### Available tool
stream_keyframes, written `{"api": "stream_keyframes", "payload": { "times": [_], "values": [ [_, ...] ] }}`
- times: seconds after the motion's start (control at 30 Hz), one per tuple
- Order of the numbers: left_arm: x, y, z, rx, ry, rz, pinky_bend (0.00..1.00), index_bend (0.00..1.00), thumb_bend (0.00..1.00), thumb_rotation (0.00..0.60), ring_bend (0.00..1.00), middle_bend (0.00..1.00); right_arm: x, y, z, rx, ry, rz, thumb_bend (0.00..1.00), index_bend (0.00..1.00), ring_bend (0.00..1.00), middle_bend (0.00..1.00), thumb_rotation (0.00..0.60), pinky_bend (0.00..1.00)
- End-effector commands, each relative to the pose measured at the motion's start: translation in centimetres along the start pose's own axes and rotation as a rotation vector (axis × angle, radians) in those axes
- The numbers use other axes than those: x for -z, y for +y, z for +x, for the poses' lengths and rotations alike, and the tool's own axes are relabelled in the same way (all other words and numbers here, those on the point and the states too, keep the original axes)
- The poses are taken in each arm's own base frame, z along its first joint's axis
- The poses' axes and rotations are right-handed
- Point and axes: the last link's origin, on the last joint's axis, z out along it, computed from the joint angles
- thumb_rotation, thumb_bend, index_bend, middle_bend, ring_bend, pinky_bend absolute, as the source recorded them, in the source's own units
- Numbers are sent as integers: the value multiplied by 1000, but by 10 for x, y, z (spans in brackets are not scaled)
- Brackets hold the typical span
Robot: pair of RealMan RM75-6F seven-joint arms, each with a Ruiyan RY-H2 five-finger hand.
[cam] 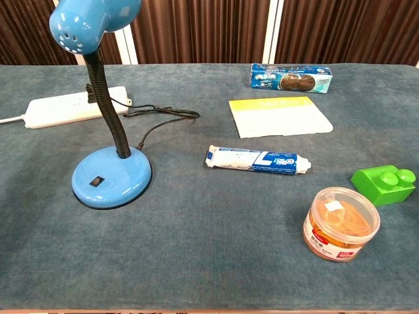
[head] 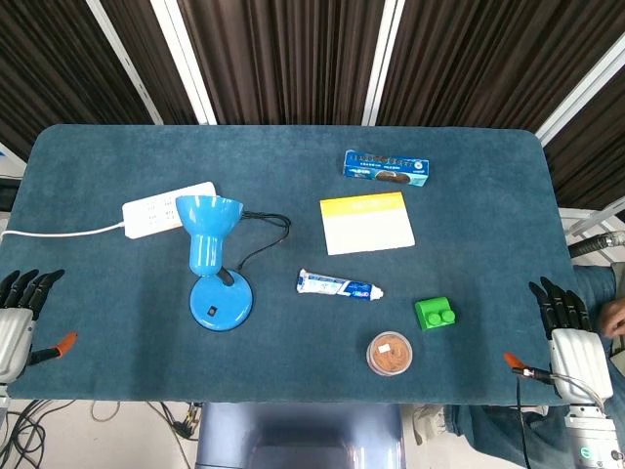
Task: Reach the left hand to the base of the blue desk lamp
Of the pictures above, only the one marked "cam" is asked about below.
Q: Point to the white power strip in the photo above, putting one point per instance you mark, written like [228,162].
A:
[59,111]

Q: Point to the white and blue toothpaste tube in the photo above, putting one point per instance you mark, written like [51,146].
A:
[255,160]

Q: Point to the blue gooseneck desk lamp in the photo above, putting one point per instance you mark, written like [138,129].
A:
[111,180]

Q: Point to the green toy building block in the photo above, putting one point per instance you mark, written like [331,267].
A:
[376,186]

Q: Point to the blue table cloth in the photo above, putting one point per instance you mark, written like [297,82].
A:
[196,229]

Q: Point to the blue cookie package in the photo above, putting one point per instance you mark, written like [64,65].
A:
[291,81]

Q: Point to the brown pleated curtain panel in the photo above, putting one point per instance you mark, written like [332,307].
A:
[109,49]
[343,29]
[196,29]
[26,32]

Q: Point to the yellow and white notepad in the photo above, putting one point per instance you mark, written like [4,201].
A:
[281,117]

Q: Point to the clear round rubber band tub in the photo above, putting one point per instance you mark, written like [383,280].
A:
[337,229]

